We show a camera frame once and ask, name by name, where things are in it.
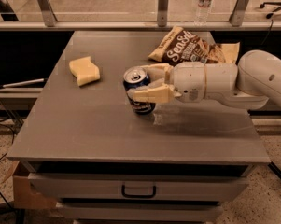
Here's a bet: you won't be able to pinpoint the grey drawer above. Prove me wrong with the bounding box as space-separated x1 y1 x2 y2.
56 203 223 222
28 173 248 202

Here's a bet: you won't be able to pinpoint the grey lower drawer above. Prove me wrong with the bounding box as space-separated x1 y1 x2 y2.
56 203 223 222

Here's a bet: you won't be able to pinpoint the clear plastic water bottle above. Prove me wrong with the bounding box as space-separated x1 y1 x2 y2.
194 0 213 26

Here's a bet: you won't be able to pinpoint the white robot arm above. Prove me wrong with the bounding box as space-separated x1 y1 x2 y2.
123 50 281 109

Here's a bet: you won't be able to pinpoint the blue pepsi can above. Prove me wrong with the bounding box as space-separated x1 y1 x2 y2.
123 66 155 115

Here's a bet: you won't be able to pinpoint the grey metal rod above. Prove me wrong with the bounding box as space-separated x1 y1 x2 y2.
0 78 48 90

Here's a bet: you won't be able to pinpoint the grey upper drawer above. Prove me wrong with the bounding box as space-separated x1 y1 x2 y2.
28 173 248 202

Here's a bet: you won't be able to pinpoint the metal window rail frame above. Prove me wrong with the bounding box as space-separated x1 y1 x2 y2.
0 0 281 32

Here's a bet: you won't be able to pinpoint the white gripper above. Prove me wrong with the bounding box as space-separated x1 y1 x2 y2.
127 62 206 104

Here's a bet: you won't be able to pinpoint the black drawer handle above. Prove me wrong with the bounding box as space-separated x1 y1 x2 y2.
121 185 157 199

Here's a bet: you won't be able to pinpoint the brown cardboard box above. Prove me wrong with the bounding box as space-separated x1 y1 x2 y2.
4 161 56 209

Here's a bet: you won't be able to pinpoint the yellow sponge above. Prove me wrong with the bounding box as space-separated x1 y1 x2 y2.
69 57 100 87

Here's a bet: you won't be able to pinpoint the brown sea salt chip bag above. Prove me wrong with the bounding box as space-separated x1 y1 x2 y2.
148 26 240 65

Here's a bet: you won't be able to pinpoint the black floor cables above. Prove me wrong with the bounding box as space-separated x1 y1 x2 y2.
0 100 25 224

